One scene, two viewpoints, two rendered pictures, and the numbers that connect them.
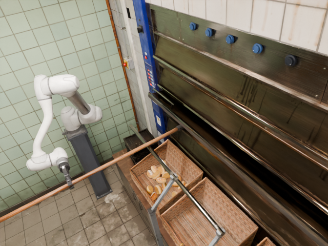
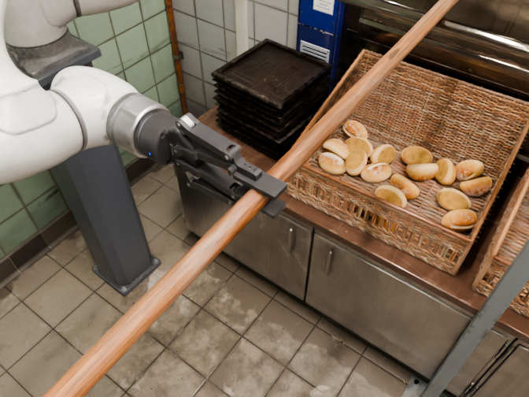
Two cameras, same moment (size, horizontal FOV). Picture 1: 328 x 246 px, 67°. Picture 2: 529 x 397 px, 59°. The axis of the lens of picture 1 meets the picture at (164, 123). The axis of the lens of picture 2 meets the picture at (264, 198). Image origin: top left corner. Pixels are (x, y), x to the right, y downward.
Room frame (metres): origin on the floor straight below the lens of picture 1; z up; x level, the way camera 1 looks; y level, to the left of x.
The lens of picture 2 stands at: (0.80, 0.93, 1.64)
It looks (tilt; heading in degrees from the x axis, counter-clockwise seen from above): 48 degrees down; 331
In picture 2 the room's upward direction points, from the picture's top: straight up
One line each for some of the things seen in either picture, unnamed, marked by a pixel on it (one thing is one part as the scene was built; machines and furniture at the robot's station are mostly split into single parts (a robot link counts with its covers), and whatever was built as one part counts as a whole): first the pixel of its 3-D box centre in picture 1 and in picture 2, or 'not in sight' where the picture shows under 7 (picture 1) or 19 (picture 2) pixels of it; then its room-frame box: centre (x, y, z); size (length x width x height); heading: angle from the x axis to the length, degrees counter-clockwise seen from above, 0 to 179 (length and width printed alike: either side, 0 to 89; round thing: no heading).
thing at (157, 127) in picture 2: (65, 170); (176, 145); (1.33, 0.79, 1.18); 0.09 x 0.07 x 0.08; 25
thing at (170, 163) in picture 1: (164, 175); (404, 151); (1.51, 0.07, 0.72); 0.56 x 0.49 x 0.28; 27
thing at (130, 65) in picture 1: (129, 63); not in sight; (2.43, 0.26, 1.46); 0.10 x 0.07 x 0.10; 25
